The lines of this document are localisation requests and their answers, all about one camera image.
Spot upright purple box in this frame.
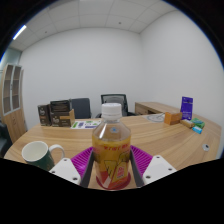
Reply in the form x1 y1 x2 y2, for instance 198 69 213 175
180 96 194 121

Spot wooden shelf cabinet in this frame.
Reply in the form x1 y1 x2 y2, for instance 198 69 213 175
0 63 28 144

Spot rectangular ceiling light panel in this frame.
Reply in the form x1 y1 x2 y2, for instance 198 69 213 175
12 24 28 41

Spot green small box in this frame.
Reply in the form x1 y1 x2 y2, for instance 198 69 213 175
190 117 206 130

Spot black mesh office chair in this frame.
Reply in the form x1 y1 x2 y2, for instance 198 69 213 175
96 93 136 119

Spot green mug with red print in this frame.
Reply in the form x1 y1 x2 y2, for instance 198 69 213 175
21 140 66 172

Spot yellowish flat small box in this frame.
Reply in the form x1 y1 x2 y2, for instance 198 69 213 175
179 118 196 129

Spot orange cardboard box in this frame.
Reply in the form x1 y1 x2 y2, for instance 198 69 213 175
163 111 184 126

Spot wooden side desk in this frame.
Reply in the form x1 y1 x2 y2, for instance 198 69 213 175
134 101 183 116

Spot light blue small box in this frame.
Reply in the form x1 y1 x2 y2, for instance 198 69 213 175
191 125 203 135

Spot white printed leaflet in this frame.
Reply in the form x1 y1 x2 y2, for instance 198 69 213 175
70 119 102 130

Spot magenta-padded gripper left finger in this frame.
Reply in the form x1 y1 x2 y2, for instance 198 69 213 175
48 145 95 188

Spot small dark brown carton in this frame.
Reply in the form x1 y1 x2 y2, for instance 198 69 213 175
37 103 52 127

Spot large dark brown carton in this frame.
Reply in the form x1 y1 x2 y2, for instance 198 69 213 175
49 99 76 128

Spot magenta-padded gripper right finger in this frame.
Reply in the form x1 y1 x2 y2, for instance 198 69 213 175
129 144 178 186

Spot yellow drink bottle white cap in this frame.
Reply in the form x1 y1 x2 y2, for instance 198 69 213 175
91 102 132 190

